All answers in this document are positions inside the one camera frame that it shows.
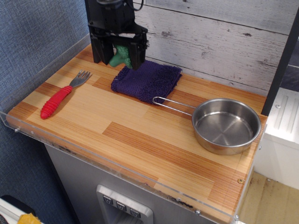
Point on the green toy broccoli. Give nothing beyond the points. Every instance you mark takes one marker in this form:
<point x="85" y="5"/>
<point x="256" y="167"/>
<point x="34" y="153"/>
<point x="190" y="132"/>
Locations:
<point x="122" y="56"/>

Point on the clear acrylic table guard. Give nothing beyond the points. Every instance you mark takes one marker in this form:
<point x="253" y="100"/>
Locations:
<point x="143" y="143"/>

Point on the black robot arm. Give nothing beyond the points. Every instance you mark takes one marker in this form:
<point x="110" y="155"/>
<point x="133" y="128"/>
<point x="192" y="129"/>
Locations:
<point x="115" y="37"/>

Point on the black right vertical post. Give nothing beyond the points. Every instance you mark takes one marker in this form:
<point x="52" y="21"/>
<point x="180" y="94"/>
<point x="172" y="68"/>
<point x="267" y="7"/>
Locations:
<point x="282" y="66"/>

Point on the silver dispenser panel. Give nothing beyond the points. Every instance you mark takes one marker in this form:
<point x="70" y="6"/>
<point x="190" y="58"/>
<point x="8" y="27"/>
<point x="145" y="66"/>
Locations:
<point x="119" y="209"/>

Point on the grey cabinet front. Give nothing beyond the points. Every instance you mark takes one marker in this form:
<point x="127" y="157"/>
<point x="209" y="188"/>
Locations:
<point x="80" y="180"/>

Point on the stainless steel pan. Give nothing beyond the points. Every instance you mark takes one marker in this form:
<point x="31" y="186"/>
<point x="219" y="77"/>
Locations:
<point x="222" y="126"/>

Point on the black left vertical post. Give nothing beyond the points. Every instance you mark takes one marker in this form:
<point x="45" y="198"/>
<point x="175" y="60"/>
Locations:
<point x="94" y="16"/>

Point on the red handled fork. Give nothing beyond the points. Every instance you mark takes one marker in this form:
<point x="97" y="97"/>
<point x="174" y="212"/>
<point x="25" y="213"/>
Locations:
<point x="53" y="103"/>

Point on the purple folded towel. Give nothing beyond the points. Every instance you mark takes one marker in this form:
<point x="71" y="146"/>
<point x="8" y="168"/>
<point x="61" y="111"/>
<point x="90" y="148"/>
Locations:
<point x="148" y="81"/>

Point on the white ridged appliance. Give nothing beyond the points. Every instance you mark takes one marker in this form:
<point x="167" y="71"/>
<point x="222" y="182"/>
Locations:
<point x="278" y="154"/>

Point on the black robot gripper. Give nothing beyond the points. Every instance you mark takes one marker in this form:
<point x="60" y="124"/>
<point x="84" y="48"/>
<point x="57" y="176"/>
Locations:
<point x="118" y="20"/>

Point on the black vertical post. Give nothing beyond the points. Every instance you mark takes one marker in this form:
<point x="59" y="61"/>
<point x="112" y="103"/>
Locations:
<point x="94" y="16"/>
<point x="282" y="66"/>

